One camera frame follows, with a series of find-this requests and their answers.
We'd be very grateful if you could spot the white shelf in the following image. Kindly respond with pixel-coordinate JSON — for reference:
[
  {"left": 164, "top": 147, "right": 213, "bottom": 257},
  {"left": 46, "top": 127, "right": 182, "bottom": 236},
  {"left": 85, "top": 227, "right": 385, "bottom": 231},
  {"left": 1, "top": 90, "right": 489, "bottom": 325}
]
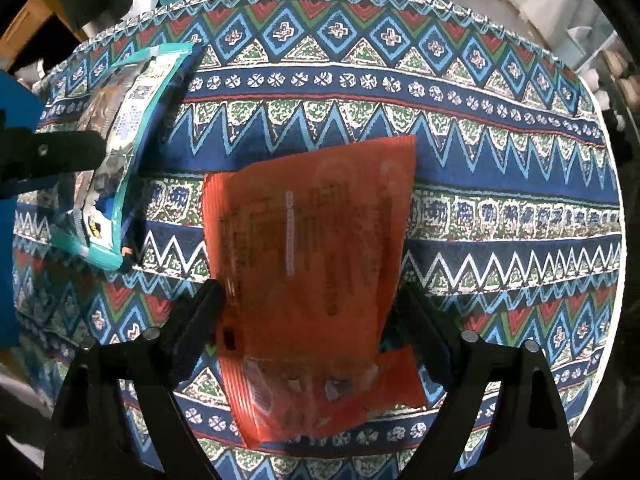
[{"left": 567, "top": 25, "right": 631, "bottom": 111}]

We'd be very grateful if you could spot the blue board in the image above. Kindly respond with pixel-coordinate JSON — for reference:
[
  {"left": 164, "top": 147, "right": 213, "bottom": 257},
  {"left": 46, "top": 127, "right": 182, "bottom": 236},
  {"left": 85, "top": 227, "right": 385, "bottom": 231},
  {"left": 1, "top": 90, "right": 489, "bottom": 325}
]
[{"left": 0, "top": 70, "right": 46, "bottom": 348}]

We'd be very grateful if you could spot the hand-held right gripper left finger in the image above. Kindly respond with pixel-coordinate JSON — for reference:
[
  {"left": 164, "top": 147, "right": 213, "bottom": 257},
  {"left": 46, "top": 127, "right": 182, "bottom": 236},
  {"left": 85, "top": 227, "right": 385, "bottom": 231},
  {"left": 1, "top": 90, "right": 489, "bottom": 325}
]
[{"left": 42, "top": 280, "right": 226, "bottom": 480}]

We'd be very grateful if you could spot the patterned tablecloth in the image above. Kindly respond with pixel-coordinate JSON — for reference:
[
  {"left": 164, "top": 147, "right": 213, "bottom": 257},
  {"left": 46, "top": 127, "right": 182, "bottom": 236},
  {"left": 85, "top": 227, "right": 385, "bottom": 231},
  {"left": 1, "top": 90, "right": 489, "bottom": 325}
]
[{"left": 12, "top": 0, "right": 626, "bottom": 480}]

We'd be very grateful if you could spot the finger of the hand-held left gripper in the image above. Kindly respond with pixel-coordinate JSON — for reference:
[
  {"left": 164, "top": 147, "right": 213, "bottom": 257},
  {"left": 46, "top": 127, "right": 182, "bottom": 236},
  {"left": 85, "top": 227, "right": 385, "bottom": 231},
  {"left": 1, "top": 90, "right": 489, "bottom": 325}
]
[{"left": 0, "top": 110, "right": 108, "bottom": 201}]

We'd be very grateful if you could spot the teal snack packet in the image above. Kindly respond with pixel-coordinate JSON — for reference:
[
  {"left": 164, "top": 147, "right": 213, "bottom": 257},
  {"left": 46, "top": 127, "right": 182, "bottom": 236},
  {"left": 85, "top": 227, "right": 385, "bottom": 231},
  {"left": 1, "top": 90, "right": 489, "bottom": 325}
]
[{"left": 50, "top": 42, "right": 206, "bottom": 272}]

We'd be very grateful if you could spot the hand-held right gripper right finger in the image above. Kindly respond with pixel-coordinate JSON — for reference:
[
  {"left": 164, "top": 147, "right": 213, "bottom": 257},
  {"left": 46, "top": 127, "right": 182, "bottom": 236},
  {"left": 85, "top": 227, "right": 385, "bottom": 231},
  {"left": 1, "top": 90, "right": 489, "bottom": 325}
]
[{"left": 395, "top": 284, "right": 576, "bottom": 480}]

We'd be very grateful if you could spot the orange snack packet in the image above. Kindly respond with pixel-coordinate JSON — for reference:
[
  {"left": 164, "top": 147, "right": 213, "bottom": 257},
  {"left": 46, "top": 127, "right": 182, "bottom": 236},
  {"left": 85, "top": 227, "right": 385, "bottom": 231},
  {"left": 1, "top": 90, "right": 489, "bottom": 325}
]
[{"left": 204, "top": 135, "right": 430, "bottom": 448}]

